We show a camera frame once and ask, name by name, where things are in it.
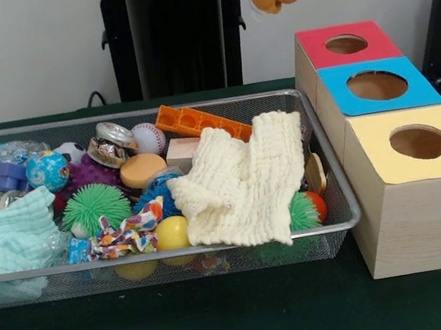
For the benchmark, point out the clear mesh bin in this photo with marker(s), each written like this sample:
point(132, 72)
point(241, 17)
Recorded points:
point(334, 235)

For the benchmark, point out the wooden box with three holes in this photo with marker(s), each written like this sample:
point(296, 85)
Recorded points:
point(421, 224)

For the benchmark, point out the orange plastic block tray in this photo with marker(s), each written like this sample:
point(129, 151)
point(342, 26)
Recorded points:
point(192, 121)

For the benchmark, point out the cream knitted cloth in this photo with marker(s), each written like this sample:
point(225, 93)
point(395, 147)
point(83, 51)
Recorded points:
point(233, 188)

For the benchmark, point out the small soccer ball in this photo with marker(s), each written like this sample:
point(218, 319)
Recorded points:
point(74, 149)

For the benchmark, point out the purple bumpy ball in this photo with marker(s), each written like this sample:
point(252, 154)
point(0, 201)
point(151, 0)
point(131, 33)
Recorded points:
point(94, 171)

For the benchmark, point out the yellow ball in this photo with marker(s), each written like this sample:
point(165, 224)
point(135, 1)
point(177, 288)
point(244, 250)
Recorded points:
point(171, 233)

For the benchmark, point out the colourful patterned cloth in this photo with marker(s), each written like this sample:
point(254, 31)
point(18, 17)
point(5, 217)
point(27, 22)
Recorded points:
point(130, 231)

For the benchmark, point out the green spiky toy with eyes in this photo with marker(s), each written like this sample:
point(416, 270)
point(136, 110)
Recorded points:
point(94, 209)

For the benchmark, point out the small globe ball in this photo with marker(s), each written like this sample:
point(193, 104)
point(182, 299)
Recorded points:
point(48, 172)

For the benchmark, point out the silver drink can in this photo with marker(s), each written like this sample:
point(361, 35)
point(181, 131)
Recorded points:
point(8, 199)

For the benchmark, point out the light blue cloth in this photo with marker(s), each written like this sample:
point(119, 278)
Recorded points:
point(8, 238)

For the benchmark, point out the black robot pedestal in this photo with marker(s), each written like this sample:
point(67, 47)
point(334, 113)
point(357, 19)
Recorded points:
point(165, 34)

